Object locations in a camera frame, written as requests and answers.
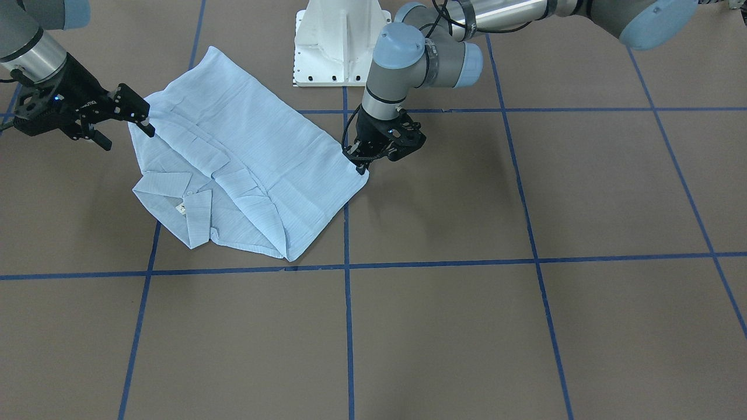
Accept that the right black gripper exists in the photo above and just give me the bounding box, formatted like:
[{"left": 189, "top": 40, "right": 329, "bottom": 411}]
[{"left": 12, "top": 54, "right": 156, "bottom": 151}]

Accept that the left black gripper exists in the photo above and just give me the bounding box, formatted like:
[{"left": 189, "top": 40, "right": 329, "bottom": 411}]
[{"left": 342, "top": 107, "right": 427, "bottom": 176}]

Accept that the light blue button-up shirt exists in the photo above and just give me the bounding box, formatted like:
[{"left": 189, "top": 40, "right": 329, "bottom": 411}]
[{"left": 129, "top": 46, "right": 368, "bottom": 261}]

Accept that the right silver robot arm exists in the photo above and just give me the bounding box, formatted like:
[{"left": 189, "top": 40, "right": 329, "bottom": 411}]
[{"left": 1, "top": 1, "right": 156, "bottom": 151}]

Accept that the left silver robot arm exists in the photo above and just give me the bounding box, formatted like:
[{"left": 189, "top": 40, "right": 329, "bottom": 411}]
[{"left": 343, "top": 1, "right": 699, "bottom": 175}]

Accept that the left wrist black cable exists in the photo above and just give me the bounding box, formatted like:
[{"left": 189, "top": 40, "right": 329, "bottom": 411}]
[{"left": 341, "top": 0, "right": 549, "bottom": 161}]

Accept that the white pedestal column with base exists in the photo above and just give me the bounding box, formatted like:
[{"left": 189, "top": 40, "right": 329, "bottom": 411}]
[{"left": 292, "top": 1, "right": 393, "bottom": 88}]

